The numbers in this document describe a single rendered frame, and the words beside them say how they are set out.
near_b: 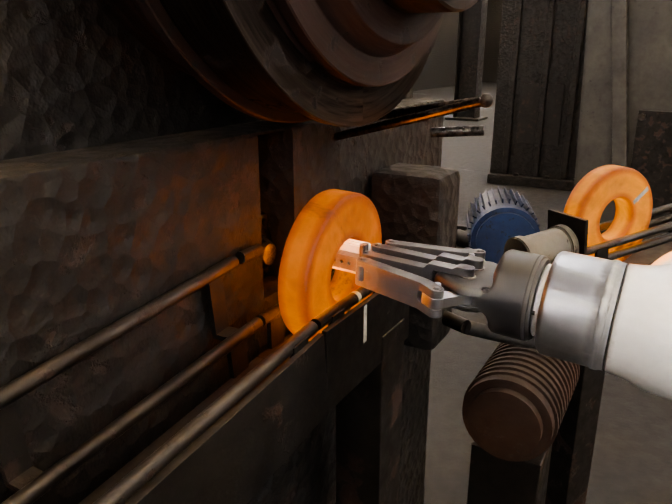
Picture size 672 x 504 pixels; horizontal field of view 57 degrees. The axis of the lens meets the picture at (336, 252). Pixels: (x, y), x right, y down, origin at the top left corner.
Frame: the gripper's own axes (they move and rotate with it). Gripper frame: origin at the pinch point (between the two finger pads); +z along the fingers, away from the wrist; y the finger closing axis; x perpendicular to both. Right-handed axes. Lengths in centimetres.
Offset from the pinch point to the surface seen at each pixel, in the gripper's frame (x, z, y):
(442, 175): 4.5, -2.7, 21.6
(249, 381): -4.8, -2.8, -17.8
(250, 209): 4.2, 7.1, -4.6
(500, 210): -46, 33, 199
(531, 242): -5.7, -12.2, 34.1
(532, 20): 35, 82, 412
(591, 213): -2.4, -18.3, 43.0
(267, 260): -2.5, 8.0, -0.5
